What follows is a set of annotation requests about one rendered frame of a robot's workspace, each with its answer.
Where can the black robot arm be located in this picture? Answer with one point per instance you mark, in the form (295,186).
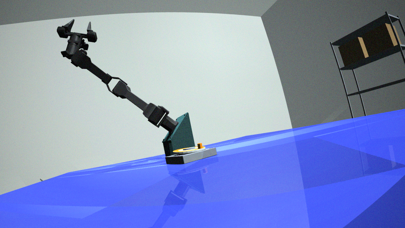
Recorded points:
(154,113)

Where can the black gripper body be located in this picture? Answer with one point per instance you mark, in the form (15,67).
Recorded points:
(76,38)

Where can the orange and white round plate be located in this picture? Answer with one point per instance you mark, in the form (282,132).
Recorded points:
(198,148)

